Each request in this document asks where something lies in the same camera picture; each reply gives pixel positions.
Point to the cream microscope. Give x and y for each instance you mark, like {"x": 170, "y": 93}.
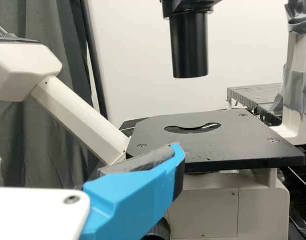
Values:
{"x": 218, "y": 140}

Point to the black platform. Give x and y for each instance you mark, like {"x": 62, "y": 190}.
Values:
{"x": 255, "y": 96}

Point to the white pipette stand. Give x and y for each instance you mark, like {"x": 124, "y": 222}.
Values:
{"x": 298, "y": 112}

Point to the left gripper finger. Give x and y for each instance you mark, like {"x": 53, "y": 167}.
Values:
{"x": 132, "y": 195}

